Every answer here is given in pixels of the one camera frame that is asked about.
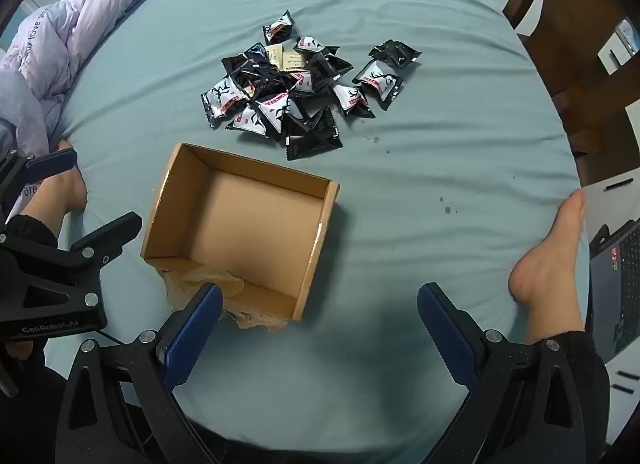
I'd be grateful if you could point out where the brown cardboard box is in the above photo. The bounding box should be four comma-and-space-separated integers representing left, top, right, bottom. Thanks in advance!
140, 142, 341, 332

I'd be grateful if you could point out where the person's left hand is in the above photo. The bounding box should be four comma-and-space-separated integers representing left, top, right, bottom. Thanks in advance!
4, 339, 35, 361

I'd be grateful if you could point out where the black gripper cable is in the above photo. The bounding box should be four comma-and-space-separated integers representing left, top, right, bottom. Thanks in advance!
92, 326, 127, 346

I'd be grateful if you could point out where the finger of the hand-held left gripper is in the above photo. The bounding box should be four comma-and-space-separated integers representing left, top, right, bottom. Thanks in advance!
69, 211, 144, 272
0, 148, 79, 225

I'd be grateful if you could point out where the person's foot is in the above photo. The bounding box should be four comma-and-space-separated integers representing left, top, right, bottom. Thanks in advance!
20, 140, 89, 226
507, 188, 589, 345

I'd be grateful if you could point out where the person's right foot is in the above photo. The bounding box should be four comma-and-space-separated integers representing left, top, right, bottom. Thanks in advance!
507, 188, 589, 345

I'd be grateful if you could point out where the lilac duvet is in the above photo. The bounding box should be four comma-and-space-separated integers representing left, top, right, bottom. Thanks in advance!
0, 0, 154, 165

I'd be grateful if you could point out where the dark wooden chair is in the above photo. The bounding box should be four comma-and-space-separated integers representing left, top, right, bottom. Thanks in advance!
501, 0, 640, 186

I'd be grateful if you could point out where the pile of black white packets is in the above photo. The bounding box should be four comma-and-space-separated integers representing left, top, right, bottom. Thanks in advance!
200, 10, 422, 161

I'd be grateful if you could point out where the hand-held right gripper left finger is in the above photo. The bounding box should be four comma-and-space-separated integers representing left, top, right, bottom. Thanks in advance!
55, 283, 224, 464

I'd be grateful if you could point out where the person's left foot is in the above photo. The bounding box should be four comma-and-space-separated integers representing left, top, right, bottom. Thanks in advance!
20, 140, 89, 226

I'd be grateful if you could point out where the black laptop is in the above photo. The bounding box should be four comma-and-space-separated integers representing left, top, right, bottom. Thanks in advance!
588, 220, 640, 364

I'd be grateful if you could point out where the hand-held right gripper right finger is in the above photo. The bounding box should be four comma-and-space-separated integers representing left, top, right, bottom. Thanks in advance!
416, 282, 588, 464

